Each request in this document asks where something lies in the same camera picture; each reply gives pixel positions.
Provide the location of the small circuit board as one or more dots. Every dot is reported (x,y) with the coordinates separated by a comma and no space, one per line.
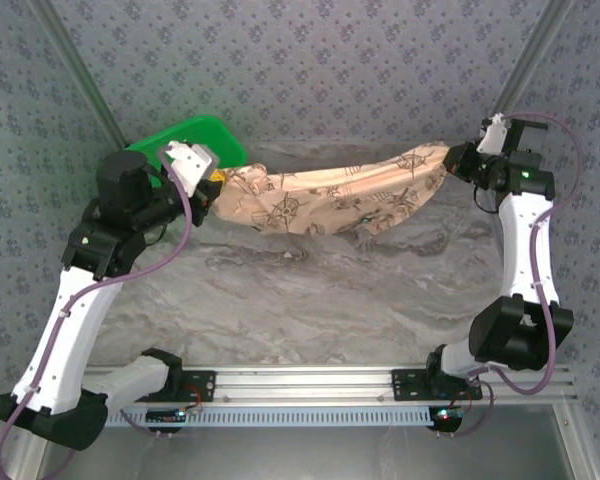
(445,419)
(165,416)

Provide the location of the green plastic basket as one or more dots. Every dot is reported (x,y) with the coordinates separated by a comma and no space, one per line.
(200,132)

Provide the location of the beige printed t-shirt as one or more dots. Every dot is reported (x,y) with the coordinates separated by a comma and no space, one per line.
(330,195)

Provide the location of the grooved aluminium base rail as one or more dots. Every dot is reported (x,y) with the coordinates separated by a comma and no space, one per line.
(305,382)

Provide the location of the aluminium frame post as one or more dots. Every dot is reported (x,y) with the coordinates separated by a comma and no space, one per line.
(530,60)
(86,75)

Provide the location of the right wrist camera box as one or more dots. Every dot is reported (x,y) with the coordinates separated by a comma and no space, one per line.
(495,135)

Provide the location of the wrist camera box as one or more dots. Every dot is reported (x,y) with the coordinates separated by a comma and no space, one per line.
(192,165)
(495,135)

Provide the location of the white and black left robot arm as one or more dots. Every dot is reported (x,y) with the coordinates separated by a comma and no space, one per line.
(80,320)

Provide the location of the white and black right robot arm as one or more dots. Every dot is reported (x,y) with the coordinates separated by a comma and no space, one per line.
(515,260)

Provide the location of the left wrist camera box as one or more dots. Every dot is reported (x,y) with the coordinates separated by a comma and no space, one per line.
(192,165)

